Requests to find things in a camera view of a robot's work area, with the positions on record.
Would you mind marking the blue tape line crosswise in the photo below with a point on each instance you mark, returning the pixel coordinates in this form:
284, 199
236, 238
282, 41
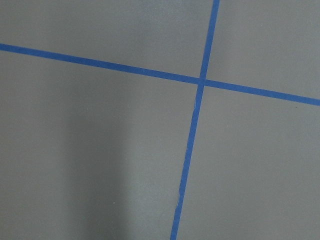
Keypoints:
158, 74

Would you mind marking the blue tape line lengthwise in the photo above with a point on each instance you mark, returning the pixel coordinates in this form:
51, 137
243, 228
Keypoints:
195, 117

